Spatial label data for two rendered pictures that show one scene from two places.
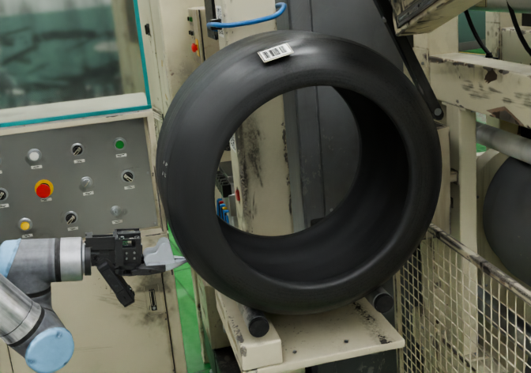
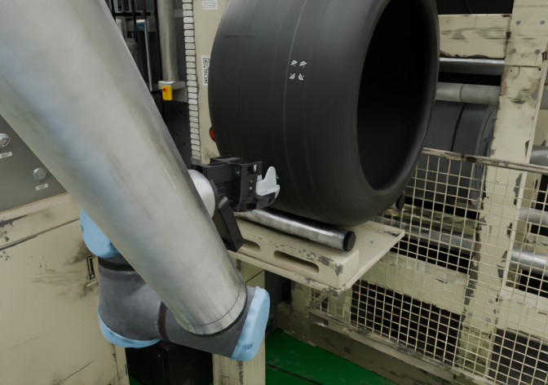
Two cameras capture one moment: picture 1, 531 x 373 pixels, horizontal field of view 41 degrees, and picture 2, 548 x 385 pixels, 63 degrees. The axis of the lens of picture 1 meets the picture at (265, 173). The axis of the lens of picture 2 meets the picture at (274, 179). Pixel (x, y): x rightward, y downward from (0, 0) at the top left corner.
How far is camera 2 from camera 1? 1.13 m
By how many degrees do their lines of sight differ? 40
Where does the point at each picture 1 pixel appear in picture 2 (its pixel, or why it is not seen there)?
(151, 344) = (90, 316)
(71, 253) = (202, 188)
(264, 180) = not seen: hidden behind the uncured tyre
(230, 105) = not seen: outside the picture
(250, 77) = not seen: outside the picture
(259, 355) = (348, 268)
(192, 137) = (342, 27)
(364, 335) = (375, 234)
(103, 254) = (220, 188)
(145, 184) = not seen: hidden behind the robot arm
